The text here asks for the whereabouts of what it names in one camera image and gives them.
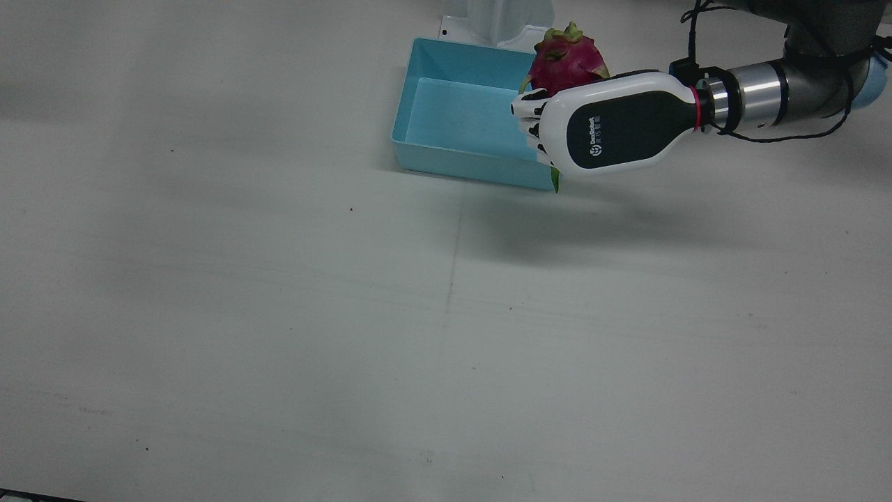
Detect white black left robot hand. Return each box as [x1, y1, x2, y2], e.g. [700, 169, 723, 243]
[511, 70, 703, 175]

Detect white aluminium camera post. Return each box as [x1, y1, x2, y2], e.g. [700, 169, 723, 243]
[439, 0, 556, 51]

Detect pink dragon fruit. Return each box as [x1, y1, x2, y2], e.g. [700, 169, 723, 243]
[519, 22, 611, 195]

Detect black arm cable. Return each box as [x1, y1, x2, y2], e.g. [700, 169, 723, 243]
[682, 0, 892, 144]

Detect light blue plastic bin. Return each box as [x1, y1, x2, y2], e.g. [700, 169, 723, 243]
[391, 38, 580, 192]

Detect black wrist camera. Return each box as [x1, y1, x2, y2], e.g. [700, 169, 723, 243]
[670, 59, 701, 88]

